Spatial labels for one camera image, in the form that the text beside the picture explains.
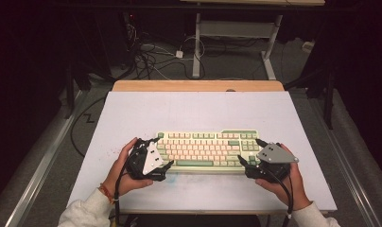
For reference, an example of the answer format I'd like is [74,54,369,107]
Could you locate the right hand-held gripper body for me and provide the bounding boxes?
[245,142,300,183]

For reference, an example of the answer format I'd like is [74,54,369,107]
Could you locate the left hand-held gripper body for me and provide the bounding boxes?
[125,138,168,183]

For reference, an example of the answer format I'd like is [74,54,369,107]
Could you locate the green and pink keyboard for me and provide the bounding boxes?
[155,129,266,174]

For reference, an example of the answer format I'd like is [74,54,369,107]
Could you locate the person's left hand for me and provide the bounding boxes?
[102,136,155,198]

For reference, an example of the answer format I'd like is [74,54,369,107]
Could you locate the person's right hand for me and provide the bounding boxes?
[254,143,313,212]

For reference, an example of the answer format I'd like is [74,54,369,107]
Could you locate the wooden table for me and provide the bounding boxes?
[112,79,286,93]

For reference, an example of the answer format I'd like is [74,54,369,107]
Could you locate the person's right white sleeve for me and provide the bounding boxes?
[291,201,341,227]

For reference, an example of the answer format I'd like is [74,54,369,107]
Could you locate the person's white sleeve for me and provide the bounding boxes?
[58,187,115,227]
[291,201,341,227]

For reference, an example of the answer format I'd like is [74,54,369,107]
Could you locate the black stand leg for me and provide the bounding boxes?
[64,62,93,120]
[285,67,335,131]

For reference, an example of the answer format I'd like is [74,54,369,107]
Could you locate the person's left white sleeve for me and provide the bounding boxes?
[58,187,115,227]

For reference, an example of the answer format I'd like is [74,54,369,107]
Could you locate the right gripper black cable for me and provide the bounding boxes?
[261,165,295,227]

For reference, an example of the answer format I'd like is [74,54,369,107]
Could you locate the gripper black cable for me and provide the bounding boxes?
[113,148,140,227]
[261,165,295,227]

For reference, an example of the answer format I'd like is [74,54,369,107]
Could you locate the orange bracelet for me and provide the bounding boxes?
[98,183,115,204]

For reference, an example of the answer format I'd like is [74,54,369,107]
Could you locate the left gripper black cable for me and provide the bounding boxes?
[113,148,140,227]

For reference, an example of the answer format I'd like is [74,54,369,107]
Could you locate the aluminium rail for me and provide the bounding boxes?
[308,97,382,227]
[4,90,89,227]

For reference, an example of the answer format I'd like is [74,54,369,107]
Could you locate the tangle of floor cables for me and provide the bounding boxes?
[121,12,197,80]

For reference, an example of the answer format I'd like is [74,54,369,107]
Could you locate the black floor cable loop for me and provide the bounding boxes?
[69,96,107,159]

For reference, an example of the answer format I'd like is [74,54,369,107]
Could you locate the white metal desk frame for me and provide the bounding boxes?
[179,0,326,80]

